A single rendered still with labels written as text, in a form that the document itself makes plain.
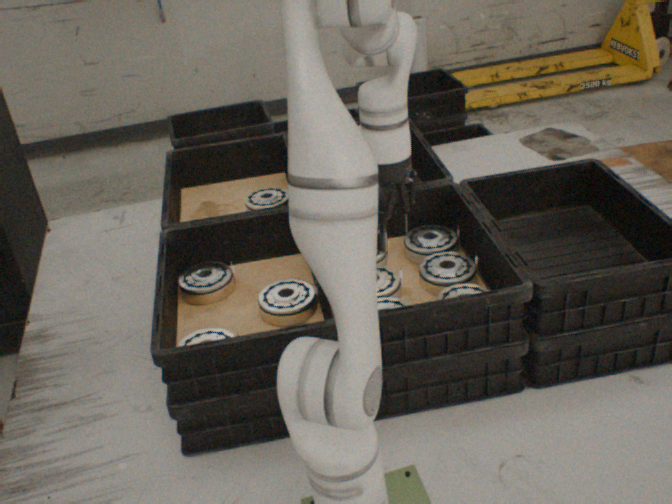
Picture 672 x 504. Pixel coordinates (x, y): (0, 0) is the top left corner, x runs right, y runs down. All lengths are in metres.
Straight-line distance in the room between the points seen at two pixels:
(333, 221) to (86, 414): 0.82
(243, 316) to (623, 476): 0.67
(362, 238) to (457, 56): 4.17
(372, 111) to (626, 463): 0.66
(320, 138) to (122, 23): 3.75
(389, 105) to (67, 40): 3.54
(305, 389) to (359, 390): 0.06
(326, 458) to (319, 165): 0.34
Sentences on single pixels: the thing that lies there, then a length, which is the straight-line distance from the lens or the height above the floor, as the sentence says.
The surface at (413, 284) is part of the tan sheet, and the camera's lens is 1.33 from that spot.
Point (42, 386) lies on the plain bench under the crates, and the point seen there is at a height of 0.70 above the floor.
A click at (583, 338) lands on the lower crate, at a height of 0.81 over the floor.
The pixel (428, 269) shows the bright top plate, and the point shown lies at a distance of 1.31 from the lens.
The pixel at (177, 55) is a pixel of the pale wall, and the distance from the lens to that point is 4.44.
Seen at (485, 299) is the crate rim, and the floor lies 0.93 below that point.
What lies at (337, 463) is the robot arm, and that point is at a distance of 0.84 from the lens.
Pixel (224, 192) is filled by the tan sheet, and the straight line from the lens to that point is 1.75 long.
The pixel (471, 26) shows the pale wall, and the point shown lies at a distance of 4.83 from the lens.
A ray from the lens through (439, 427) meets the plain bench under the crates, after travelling 1.24.
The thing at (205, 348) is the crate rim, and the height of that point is 0.93.
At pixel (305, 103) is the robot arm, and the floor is 1.36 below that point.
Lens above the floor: 1.59
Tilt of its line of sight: 32 degrees down
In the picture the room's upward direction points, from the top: 7 degrees counter-clockwise
